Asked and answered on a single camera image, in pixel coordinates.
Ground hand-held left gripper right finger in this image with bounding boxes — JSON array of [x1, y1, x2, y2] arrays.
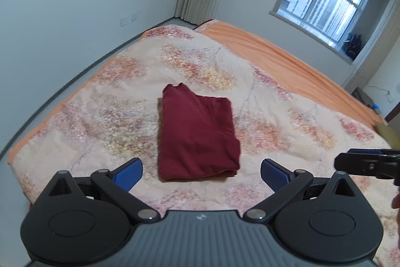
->
[[243, 158, 365, 222]]

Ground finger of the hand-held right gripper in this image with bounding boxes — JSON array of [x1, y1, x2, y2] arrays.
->
[[349, 148, 400, 158]]

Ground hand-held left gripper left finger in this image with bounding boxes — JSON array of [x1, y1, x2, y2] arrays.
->
[[39, 157, 160, 222]]

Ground dark red long-sleeve shirt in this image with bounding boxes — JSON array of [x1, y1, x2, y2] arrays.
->
[[157, 83, 241, 182]]

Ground olive green pillow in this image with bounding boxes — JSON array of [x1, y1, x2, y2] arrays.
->
[[376, 122, 400, 149]]

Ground brown padded headboard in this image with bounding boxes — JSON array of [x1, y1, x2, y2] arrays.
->
[[386, 104, 400, 127]]

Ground brown nightstand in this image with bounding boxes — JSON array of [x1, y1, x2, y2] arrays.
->
[[353, 87, 379, 109]]

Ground black bag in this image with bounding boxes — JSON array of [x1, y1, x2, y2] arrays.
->
[[342, 34, 363, 59]]

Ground orange bed sheet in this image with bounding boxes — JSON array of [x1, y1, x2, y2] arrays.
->
[[7, 21, 386, 167]]

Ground black power cable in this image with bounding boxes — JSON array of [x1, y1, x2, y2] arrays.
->
[[369, 85, 391, 99]]

